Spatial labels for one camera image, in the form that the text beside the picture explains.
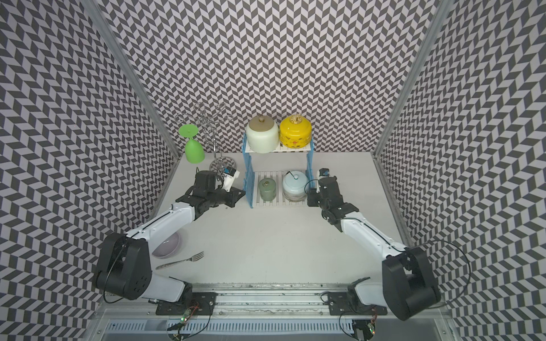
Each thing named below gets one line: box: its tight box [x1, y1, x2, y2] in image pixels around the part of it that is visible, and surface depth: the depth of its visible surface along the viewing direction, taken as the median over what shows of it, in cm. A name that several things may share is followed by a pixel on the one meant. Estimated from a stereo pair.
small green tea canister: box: [258, 177, 277, 202], surface depth 96 cm
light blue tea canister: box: [282, 170, 309, 203], surface depth 94 cm
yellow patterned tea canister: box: [279, 113, 313, 150], surface depth 81 cm
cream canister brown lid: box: [245, 116, 280, 154], surface depth 80 cm
